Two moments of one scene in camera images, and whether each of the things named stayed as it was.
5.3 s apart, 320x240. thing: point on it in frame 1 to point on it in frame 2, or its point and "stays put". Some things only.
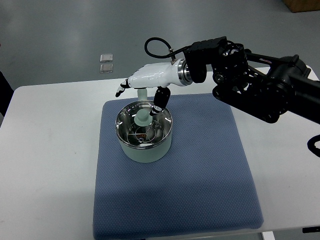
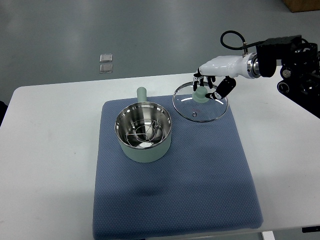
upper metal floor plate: (106, 58) stays put
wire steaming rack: (147, 135) stays put
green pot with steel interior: (144, 144) stays put
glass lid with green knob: (135, 125) to (195, 106)
